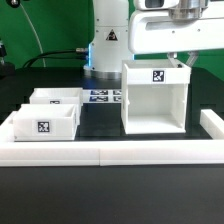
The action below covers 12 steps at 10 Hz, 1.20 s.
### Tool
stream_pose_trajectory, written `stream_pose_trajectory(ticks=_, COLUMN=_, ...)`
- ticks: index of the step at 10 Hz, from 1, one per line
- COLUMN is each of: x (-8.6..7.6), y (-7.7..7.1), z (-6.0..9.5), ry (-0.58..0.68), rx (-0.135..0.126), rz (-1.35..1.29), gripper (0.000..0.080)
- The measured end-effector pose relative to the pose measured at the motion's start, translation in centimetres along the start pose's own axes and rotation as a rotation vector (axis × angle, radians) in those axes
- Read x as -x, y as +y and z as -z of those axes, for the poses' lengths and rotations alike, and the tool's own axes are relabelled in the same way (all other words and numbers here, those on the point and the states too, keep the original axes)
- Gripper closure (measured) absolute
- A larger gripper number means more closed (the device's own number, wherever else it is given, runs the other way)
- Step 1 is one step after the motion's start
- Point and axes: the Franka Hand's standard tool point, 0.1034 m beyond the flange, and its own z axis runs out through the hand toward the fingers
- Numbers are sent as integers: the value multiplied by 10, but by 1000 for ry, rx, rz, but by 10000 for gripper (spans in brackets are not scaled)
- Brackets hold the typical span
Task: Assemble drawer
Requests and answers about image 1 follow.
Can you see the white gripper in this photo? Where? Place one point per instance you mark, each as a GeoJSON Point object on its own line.
{"type": "Point", "coordinates": [167, 26]}

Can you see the white drawer cabinet box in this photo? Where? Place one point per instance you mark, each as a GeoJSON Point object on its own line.
{"type": "Point", "coordinates": [154, 96]}

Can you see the white front drawer with tag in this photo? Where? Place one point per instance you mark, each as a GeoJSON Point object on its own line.
{"type": "Point", "coordinates": [46, 122]}

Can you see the white drawer with tag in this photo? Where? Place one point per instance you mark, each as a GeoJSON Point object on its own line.
{"type": "Point", "coordinates": [46, 122]}
{"type": "Point", "coordinates": [57, 96]}

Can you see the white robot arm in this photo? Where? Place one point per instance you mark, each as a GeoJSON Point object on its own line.
{"type": "Point", "coordinates": [126, 28]}

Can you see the white rear drawer with tag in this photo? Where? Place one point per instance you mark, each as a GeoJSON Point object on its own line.
{"type": "Point", "coordinates": [57, 96]}

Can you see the fiducial marker sheet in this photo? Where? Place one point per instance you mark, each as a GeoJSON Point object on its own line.
{"type": "Point", "coordinates": [102, 96]}

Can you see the white fence frame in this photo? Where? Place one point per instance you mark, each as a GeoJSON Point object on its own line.
{"type": "Point", "coordinates": [112, 153]}

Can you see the black camera stand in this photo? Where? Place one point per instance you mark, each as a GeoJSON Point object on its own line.
{"type": "Point", "coordinates": [6, 68]}

